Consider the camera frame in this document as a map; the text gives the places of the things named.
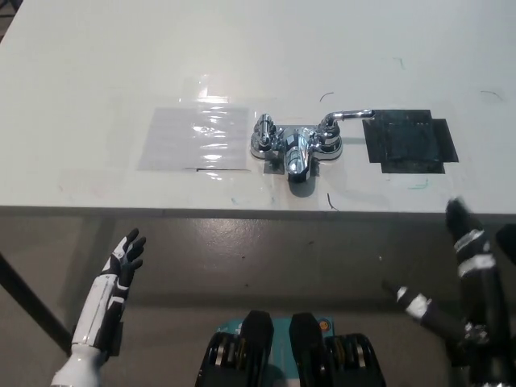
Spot chrome knob faucet handle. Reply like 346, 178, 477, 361
252, 113, 277, 148

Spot chrome faucet body with spout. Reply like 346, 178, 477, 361
248, 123, 344, 189

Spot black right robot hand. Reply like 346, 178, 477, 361
381, 196, 508, 356

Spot chrome lever faucet handle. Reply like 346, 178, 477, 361
319, 107, 375, 141

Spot black metal table leg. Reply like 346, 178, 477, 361
0, 252, 123, 358

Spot black robot torso teal tops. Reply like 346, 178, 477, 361
195, 308, 389, 387

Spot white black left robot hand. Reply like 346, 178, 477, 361
71, 227, 148, 352

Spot clear plastic sheet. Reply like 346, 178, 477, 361
135, 105, 252, 173

